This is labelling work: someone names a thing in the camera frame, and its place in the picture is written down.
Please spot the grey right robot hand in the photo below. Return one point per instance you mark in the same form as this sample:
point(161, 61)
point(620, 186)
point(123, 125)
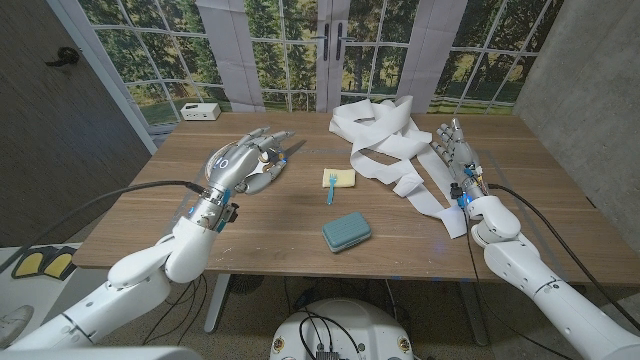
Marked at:
point(460, 155)

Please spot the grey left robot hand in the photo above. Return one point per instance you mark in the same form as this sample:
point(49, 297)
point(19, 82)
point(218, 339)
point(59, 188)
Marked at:
point(232, 165)

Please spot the grey orange scissors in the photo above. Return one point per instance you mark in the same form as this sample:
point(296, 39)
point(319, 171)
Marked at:
point(296, 146)

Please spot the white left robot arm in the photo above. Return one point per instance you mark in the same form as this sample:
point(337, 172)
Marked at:
point(150, 275)

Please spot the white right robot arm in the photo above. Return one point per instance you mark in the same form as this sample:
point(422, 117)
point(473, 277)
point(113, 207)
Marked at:
point(550, 295)

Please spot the gold rimmed paper plate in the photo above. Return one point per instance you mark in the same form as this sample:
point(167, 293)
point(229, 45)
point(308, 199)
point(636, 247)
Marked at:
point(211, 159)

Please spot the white receipt paper strip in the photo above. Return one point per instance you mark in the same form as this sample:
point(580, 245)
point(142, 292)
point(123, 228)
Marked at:
point(380, 125)

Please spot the blue plastic fork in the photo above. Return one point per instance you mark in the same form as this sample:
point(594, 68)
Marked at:
point(330, 192)

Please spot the yellow sponge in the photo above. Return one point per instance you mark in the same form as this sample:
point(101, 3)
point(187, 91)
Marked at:
point(346, 177)

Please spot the teal soapbox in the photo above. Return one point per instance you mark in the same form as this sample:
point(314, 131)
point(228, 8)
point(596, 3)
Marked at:
point(346, 231)

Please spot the white power box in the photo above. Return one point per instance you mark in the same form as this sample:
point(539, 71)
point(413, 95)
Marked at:
point(200, 111)

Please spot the dark round floor fan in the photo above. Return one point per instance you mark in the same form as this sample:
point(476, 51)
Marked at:
point(246, 283)

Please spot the printed window backdrop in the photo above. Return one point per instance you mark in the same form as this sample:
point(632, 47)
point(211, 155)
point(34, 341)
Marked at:
point(165, 60)

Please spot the white table leg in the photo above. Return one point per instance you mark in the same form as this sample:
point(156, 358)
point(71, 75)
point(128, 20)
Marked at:
point(217, 305)

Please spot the grey table leg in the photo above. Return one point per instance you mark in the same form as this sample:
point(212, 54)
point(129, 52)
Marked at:
point(472, 315)

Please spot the yellow black foot pad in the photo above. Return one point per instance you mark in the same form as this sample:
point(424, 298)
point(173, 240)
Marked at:
point(65, 262)
point(30, 262)

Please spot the white robot torso base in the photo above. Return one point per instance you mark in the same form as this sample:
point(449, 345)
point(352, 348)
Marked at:
point(350, 325)

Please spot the white sneaker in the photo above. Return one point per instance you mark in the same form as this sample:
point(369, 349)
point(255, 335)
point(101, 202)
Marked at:
point(12, 325)

